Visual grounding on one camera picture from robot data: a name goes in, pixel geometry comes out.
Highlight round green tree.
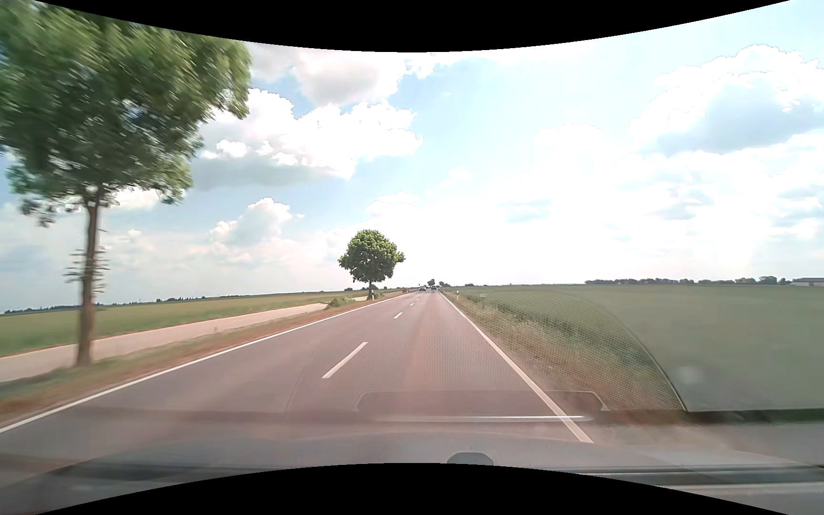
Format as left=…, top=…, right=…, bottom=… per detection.
left=338, top=229, right=406, bottom=300

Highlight road markings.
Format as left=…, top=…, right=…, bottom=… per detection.
left=0, top=289, right=595, bottom=452

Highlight pale paved side path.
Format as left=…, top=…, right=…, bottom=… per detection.
left=0, top=292, right=384, bottom=393

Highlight grey asphalt road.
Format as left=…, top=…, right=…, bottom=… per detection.
left=0, top=289, right=599, bottom=459

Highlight dry grass verge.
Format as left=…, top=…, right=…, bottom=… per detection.
left=443, top=289, right=685, bottom=413

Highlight green crop field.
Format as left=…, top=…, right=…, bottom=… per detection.
left=448, top=285, right=824, bottom=413

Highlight car's own bonnet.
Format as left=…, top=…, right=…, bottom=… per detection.
left=0, top=408, right=824, bottom=515

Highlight distant row of trees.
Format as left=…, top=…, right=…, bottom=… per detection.
left=585, top=275, right=792, bottom=286

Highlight tall roadside tree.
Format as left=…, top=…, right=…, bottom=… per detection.
left=0, top=0, right=253, bottom=368

